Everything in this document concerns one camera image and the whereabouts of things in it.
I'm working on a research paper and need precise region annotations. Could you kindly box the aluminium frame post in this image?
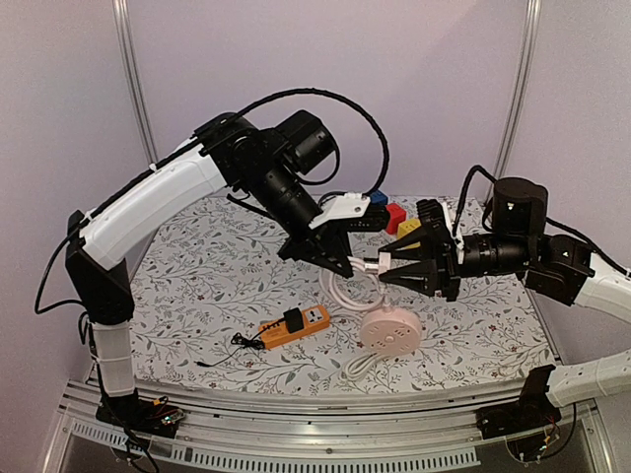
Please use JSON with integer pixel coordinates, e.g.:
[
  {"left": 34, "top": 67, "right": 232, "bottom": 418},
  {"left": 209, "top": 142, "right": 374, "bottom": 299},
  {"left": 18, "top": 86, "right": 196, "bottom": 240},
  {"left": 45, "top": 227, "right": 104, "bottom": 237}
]
[
  {"left": 493, "top": 0, "right": 541, "bottom": 178},
  {"left": 112, "top": 0, "right": 159, "bottom": 165}
]

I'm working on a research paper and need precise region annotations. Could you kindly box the blue cube socket adapter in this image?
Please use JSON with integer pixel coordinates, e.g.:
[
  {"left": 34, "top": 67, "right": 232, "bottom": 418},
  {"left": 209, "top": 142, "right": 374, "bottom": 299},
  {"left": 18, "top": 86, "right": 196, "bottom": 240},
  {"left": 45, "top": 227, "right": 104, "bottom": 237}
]
[{"left": 369, "top": 190, "right": 388, "bottom": 206}]

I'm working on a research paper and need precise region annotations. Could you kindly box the pink round power socket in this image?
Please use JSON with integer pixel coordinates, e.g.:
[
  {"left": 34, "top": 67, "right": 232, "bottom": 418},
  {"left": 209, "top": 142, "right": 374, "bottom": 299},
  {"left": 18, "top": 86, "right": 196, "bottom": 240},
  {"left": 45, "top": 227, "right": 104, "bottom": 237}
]
[{"left": 359, "top": 306, "right": 422, "bottom": 357}]

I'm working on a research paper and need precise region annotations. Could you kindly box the front aluminium rail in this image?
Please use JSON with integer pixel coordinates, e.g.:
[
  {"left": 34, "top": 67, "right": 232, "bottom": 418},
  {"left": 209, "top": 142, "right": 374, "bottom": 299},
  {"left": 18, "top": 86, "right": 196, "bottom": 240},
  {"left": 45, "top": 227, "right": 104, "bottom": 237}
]
[{"left": 39, "top": 375, "right": 624, "bottom": 472}]

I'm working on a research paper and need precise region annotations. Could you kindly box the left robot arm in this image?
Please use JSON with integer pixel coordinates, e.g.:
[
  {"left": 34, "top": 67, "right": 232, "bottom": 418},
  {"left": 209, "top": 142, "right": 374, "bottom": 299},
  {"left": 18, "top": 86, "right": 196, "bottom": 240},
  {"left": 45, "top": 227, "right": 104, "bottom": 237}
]
[{"left": 54, "top": 110, "right": 389, "bottom": 428}]

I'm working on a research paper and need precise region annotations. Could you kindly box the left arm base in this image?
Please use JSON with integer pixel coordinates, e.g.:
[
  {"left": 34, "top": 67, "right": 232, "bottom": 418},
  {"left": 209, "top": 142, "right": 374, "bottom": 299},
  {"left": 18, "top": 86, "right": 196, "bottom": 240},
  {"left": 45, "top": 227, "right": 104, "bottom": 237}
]
[{"left": 96, "top": 390, "right": 186, "bottom": 439}]

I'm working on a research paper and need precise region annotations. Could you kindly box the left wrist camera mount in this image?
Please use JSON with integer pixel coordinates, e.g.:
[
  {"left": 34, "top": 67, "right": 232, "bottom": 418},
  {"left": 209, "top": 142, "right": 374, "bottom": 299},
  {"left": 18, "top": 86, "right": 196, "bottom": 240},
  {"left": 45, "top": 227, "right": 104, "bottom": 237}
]
[{"left": 309, "top": 192, "right": 390, "bottom": 233}]

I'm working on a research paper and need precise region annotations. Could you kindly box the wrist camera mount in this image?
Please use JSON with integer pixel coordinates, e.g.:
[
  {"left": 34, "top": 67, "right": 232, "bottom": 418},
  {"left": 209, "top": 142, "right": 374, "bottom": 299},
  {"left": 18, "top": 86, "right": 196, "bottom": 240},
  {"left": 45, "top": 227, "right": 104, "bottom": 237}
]
[
  {"left": 309, "top": 192, "right": 390, "bottom": 233},
  {"left": 441, "top": 202, "right": 464, "bottom": 253}
]

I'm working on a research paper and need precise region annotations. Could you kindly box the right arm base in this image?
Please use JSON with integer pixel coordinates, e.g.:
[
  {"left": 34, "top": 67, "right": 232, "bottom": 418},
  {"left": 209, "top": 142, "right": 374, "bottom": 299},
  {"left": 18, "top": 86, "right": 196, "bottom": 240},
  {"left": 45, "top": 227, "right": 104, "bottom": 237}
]
[{"left": 475, "top": 365, "right": 561, "bottom": 462}]

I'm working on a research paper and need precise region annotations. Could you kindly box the white power strip cable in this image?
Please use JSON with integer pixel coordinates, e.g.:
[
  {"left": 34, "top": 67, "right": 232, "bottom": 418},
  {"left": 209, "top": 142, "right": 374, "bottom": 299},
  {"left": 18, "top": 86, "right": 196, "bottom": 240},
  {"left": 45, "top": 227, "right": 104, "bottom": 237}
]
[{"left": 339, "top": 352, "right": 390, "bottom": 381}]

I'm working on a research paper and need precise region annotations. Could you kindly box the right aluminium frame post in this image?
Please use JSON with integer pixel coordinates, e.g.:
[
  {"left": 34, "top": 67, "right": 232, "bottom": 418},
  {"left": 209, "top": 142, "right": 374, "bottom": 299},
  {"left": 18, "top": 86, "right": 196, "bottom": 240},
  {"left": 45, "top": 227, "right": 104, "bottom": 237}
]
[{"left": 493, "top": 0, "right": 541, "bottom": 178}]

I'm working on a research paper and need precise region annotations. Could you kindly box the black power adapter with cable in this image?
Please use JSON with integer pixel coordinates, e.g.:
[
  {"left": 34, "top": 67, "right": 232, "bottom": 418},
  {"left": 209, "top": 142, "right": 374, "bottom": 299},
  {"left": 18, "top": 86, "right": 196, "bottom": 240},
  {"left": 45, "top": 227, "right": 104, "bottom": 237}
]
[{"left": 195, "top": 307, "right": 305, "bottom": 369}]

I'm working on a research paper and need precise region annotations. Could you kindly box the orange power strip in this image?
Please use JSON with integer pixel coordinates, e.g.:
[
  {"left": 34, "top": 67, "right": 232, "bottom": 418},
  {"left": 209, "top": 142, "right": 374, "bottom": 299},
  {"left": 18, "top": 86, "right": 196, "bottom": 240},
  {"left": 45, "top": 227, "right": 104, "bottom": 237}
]
[{"left": 259, "top": 304, "right": 330, "bottom": 350}]

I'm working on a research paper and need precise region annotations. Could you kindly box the floral table mat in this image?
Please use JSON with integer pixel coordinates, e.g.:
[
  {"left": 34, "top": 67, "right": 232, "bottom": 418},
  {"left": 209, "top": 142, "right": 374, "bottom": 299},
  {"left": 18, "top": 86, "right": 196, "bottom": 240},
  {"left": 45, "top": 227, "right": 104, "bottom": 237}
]
[{"left": 131, "top": 198, "right": 555, "bottom": 397}]

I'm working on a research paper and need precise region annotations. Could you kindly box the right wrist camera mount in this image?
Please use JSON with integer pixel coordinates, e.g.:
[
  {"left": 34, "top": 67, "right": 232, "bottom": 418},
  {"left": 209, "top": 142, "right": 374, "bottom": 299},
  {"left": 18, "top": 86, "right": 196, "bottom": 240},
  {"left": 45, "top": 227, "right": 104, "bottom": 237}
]
[{"left": 441, "top": 202, "right": 464, "bottom": 253}]

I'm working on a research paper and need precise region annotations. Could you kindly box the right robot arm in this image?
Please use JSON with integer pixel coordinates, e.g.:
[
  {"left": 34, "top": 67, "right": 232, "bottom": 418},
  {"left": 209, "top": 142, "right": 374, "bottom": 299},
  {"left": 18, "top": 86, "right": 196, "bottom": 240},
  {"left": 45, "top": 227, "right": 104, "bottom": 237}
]
[{"left": 379, "top": 165, "right": 630, "bottom": 321}]

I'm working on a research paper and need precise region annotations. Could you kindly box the left aluminium frame post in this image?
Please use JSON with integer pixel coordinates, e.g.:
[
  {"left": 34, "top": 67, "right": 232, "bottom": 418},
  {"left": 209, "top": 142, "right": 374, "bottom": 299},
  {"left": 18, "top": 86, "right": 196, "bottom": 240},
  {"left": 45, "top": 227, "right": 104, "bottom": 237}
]
[{"left": 112, "top": 0, "right": 159, "bottom": 165}]

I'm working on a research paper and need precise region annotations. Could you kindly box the red cube socket adapter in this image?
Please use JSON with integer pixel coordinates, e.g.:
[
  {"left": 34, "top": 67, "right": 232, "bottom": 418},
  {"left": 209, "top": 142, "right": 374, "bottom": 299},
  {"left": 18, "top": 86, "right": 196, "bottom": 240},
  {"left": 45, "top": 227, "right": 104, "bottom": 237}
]
[{"left": 386, "top": 203, "right": 407, "bottom": 236}]

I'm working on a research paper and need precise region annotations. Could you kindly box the yellow cube socket adapter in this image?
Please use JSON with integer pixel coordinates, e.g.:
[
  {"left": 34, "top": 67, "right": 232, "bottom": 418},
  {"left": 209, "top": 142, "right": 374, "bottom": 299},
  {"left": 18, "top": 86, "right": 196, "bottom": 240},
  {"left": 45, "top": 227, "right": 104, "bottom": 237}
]
[{"left": 396, "top": 218, "right": 421, "bottom": 240}]

